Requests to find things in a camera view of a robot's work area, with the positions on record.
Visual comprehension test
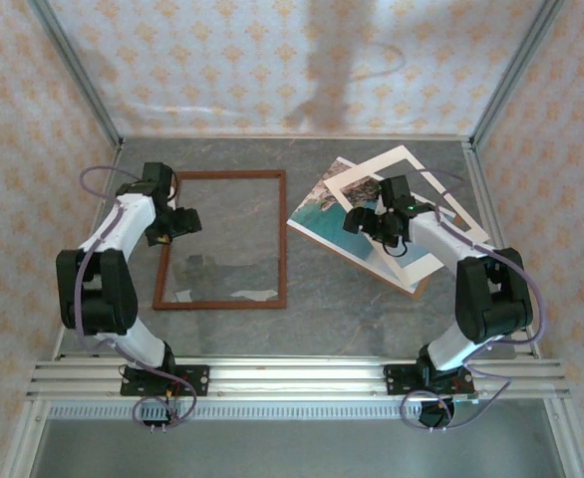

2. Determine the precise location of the brown fibreboard backing board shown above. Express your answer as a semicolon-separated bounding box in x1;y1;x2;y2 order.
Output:
286;157;431;301

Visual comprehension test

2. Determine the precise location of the aluminium mounting rail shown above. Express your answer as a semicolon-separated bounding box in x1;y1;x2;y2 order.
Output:
25;356;570;399

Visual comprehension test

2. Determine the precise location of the aluminium table side rail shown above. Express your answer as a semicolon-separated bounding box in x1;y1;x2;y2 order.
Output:
463;141;542;359

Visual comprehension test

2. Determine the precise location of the white photo mat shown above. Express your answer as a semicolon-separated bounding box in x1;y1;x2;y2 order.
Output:
323;144;491;295

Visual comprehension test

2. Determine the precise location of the aluminium corner post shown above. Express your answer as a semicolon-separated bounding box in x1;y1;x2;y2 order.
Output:
469;0;568;149
27;0;125;149

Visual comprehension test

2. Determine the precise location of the brown wooden picture frame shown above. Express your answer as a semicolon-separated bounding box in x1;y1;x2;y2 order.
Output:
151;169;288;311

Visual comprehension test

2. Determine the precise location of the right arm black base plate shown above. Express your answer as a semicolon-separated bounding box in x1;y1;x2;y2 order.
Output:
384;364;478;399

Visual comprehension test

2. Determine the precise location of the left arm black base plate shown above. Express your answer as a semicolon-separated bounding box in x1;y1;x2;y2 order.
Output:
121;364;211;398

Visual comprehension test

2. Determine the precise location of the seaside landscape photo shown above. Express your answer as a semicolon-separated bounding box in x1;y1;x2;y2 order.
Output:
287;156;416;293

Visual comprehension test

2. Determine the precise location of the slotted grey cable duct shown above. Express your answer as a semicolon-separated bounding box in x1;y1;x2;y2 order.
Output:
47;402;547;420

